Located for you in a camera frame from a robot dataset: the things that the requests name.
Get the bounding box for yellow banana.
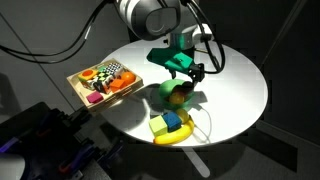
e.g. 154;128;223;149
153;120;194;145

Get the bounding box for black cable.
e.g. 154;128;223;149
0;0;114;65

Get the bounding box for brown round fruit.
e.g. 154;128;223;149
175;81;194;94

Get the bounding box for orange fruit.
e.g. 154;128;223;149
121;72;136;85

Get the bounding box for wooden tray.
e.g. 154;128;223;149
67;59;143;113

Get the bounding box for black white patterned cube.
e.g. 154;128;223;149
92;63;124;94

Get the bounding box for light green cube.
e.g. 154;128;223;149
149;116;168;137

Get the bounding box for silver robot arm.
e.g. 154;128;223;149
113;0;213;83

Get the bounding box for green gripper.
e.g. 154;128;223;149
147;38;205;85

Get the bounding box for yellow fruit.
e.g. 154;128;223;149
169;92;185;105

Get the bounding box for pink block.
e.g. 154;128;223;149
86;91;103;104

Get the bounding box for green bowl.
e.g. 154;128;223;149
158;79;194;110

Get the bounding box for colourful soft cube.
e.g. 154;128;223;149
77;69;98;87

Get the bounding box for blue cube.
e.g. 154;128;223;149
163;112;182;132

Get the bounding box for white table leg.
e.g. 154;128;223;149
183;147;211;178

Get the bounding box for orange block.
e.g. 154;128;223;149
110;79;125;93

